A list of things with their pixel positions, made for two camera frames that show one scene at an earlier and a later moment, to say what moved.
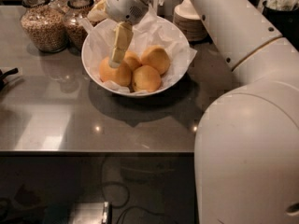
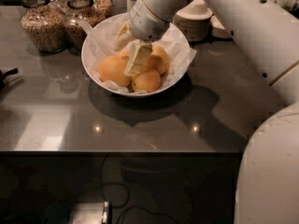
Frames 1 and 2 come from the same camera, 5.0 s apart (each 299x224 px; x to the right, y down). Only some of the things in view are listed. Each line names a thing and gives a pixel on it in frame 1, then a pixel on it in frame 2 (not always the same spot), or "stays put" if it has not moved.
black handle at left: (3, 75) stays put
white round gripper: (123, 4) -> (146, 22)
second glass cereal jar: (79, 5) stays put
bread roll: (146, 78) stays put
